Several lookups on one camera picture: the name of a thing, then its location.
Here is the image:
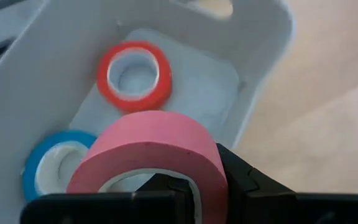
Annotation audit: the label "pink tape roll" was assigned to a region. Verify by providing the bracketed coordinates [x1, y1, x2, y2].
[66, 110, 229, 224]

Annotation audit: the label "light blue tape roll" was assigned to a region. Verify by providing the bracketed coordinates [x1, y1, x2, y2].
[22, 129, 98, 203]

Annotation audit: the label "red tape roll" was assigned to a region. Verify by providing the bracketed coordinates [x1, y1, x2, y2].
[96, 40, 173, 113]

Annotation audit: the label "light grey plastic bin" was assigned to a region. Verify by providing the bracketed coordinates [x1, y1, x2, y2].
[0, 0, 295, 224]

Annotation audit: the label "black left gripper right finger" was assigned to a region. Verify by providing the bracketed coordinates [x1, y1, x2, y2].
[216, 142, 358, 224]

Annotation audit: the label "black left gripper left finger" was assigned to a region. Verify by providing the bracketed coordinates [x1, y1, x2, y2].
[20, 173, 198, 224]

